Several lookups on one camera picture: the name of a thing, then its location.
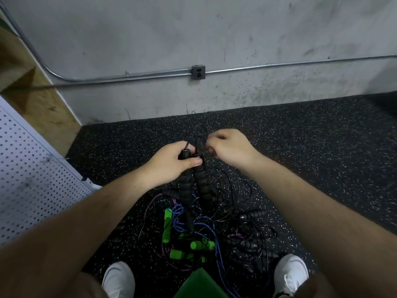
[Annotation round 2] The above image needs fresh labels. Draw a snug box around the white pegboard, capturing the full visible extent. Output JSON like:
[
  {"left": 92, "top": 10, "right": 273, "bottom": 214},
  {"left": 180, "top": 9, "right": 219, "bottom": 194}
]
[{"left": 0, "top": 96, "right": 100, "bottom": 246}]

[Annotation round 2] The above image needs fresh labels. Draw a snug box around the person's left forearm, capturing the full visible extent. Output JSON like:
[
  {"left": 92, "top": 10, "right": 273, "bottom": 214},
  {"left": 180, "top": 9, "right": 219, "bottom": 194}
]
[{"left": 0, "top": 166, "right": 156, "bottom": 298}]

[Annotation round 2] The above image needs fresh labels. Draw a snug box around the white left shoe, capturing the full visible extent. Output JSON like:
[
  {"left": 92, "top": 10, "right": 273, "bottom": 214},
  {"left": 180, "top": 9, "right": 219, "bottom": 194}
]
[{"left": 102, "top": 261, "right": 136, "bottom": 298}]

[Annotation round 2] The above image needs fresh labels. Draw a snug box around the white pegboard stand foot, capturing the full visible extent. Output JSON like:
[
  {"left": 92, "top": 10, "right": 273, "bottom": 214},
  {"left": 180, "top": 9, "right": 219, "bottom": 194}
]
[{"left": 82, "top": 178, "right": 103, "bottom": 191}]

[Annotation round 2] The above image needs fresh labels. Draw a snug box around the person's right forearm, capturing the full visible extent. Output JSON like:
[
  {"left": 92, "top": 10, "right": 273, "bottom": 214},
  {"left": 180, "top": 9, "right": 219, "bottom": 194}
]
[{"left": 248, "top": 152, "right": 397, "bottom": 298}]

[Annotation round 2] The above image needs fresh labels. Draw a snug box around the grey electrical junction box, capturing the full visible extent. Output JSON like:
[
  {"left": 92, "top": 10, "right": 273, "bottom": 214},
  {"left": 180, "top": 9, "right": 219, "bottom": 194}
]
[{"left": 190, "top": 65, "right": 206, "bottom": 80}]

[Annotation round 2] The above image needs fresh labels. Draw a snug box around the person's right hand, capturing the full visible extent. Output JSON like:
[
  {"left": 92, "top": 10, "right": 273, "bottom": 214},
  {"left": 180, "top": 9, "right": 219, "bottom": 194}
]
[{"left": 205, "top": 128, "right": 263, "bottom": 171}]

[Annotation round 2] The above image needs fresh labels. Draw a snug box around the white shoe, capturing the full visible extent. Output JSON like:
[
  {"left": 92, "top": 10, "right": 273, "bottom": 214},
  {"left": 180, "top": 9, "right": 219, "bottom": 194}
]
[
  {"left": 102, "top": 261, "right": 136, "bottom": 298},
  {"left": 273, "top": 254, "right": 310, "bottom": 298}
]

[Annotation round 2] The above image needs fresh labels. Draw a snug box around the metal conduit pipe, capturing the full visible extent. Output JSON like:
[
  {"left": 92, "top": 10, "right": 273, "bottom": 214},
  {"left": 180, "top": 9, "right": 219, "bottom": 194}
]
[{"left": 0, "top": 6, "right": 397, "bottom": 83}]

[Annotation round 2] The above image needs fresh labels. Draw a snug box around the white right shoe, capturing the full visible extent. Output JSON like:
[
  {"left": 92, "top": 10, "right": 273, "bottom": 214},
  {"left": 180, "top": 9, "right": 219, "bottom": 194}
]
[{"left": 273, "top": 254, "right": 310, "bottom": 298}]

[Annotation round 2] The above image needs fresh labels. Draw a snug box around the black foam-handled jump rope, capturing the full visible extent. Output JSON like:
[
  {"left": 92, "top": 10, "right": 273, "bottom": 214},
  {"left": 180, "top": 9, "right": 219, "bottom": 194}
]
[{"left": 177, "top": 141, "right": 217, "bottom": 215}]

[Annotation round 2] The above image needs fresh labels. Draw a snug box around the person's left hand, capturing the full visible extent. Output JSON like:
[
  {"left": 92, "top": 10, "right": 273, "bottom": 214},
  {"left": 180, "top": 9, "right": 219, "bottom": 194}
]
[{"left": 143, "top": 141, "right": 204, "bottom": 188}]

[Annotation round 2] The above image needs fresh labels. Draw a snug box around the pile of jump ropes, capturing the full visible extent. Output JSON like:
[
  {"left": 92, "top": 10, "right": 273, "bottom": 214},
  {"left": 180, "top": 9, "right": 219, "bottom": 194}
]
[{"left": 136, "top": 183, "right": 283, "bottom": 286}]

